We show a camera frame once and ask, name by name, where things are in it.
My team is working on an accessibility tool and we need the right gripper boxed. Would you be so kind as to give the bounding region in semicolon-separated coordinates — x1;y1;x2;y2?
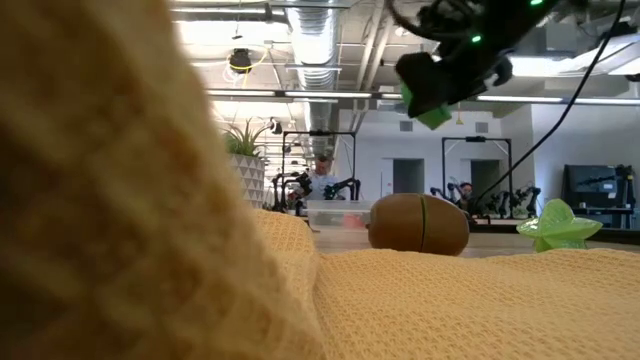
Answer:
397;12;539;118

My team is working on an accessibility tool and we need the green oval toy vegetable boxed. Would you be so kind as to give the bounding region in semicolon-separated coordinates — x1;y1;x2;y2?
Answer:
401;82;454;131

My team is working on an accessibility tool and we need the brown toy kiwi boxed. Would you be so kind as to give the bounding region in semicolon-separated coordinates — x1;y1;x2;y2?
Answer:
367;193;471;257

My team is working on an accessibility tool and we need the green toy starfruit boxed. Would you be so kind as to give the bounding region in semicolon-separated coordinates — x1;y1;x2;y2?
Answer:
516;198;604;253

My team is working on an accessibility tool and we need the clear plastic tupperware container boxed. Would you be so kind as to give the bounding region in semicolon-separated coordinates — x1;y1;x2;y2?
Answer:
305;199;374;232

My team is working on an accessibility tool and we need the hanging linear ceiling light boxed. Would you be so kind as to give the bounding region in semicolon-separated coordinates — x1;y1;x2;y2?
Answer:
206;88;640;107

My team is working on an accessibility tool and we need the person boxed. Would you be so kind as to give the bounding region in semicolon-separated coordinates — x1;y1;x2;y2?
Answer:
452;182;476;211
299;154;346;202

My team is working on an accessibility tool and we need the black background screen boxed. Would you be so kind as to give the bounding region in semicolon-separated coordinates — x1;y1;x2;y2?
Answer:
563;164;637;210

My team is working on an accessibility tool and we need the succulent in white patterned pot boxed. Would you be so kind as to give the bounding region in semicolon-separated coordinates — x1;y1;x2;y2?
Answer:
222;117;274;210

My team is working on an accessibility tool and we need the dark background table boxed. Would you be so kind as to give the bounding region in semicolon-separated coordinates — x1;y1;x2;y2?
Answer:
558;207;640;230

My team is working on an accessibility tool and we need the yellow waffle cloth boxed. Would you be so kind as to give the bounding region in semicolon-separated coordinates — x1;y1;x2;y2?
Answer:
312;248;640;360
0;0;326;360

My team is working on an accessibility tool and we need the black station frame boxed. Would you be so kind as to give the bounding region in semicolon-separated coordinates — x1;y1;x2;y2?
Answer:
441;135;514;216
281;129;358;211

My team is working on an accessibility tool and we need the silver spiral ceiling duct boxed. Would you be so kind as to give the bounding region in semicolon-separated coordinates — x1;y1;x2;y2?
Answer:
287;0;341;156

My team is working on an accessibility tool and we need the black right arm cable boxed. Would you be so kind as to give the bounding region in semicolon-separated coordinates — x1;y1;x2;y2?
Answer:
472;0;629;209

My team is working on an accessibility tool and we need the black ceiling cable reel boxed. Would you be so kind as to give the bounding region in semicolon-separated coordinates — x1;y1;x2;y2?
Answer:
228;47;254;75

